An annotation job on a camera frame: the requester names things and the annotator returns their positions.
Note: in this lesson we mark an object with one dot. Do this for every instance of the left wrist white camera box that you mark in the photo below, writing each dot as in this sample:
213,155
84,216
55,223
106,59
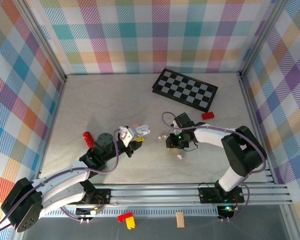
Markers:
127,136

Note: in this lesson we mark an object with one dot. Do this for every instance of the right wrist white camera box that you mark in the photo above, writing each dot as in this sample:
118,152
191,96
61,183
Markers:
175,124

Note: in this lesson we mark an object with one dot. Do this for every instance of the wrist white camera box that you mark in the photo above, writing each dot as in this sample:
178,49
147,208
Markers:
127,136
175,124

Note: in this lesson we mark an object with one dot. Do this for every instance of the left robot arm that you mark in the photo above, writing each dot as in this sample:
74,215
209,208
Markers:
60,182

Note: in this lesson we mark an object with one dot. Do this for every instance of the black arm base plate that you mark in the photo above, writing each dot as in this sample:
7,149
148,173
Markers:
103,196
207,196

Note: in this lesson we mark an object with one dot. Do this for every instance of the aluminium side rail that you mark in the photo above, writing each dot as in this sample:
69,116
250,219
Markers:
248,100
54,112

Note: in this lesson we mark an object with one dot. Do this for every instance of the aluminium frame post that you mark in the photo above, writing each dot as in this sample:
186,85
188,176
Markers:
43,40
261,37

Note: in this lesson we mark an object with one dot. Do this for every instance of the black connector box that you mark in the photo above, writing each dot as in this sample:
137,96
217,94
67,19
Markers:
85,211
223,212

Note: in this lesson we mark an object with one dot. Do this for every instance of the black and grey chessboard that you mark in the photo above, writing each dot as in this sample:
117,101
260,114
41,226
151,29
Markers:
184,90

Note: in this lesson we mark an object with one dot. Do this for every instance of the aluminium mounting rail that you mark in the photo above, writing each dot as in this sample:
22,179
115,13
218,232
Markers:
152,196

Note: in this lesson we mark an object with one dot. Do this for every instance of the wooden block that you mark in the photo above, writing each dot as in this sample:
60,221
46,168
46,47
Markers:
180,220

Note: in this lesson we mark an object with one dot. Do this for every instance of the red toy brick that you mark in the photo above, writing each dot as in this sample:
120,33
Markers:
124,216
208,116

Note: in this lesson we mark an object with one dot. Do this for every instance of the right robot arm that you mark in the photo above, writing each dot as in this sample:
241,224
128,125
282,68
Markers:
244,152

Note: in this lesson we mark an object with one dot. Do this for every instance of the yellow toy brick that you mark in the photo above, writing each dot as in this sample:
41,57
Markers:
131,223

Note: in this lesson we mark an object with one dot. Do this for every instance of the red can with silver cap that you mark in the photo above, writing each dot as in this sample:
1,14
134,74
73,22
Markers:
88,138

